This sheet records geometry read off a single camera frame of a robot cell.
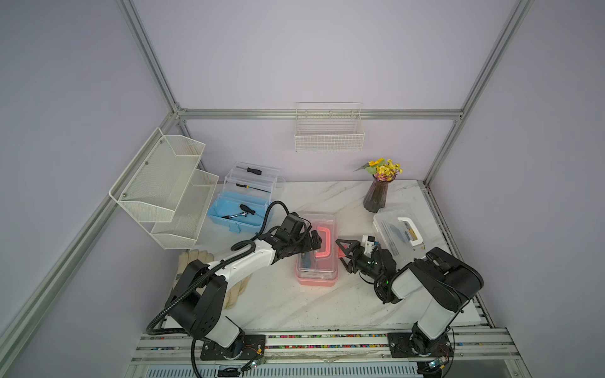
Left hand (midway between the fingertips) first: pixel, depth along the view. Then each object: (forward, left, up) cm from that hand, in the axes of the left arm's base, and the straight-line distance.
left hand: (311, 246), depth 87 cm
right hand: (-1, -9, -1) cm, 9 cm away
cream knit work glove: (-15, +28, -8) cm, 33 cm away
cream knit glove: (-1, +51, -8) cm, 51 cm away
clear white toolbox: (+5, -36, +3) cm, 37 cm away
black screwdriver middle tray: (+31, +30, 0) cm, 43 cm away
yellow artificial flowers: (+25, -28, +16) cm, 41 cm away
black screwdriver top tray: (+39, +27, +2) cm, 47 cm away
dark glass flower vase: (+25, -29, 0) cm, 38 cm away
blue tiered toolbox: (+31, +32, -5) cm, 45 cm away
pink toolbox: (-5, -3, -8) cm, 10 cm away
